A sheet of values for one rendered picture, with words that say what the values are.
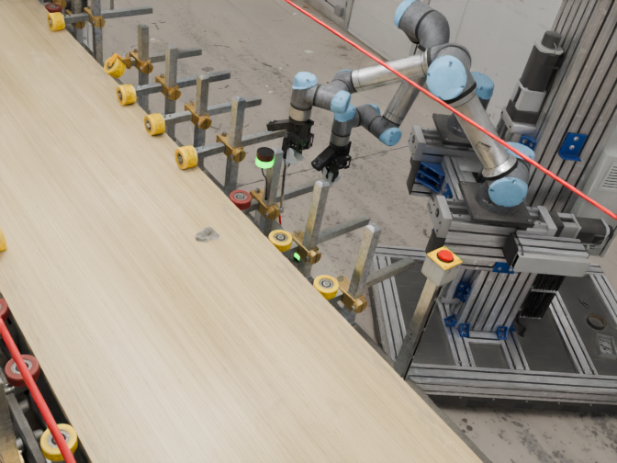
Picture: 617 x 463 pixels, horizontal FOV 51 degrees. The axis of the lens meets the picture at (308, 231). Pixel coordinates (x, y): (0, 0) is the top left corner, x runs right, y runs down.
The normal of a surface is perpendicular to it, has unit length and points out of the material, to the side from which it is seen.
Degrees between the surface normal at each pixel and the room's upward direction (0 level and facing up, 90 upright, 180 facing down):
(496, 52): 90
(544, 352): 0
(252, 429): 0
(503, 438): 0
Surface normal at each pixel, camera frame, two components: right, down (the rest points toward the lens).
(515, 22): -0.83, 0.25
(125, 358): 0.16, -0.76
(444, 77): -0.38, 0.46
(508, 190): -0.24, 0.66
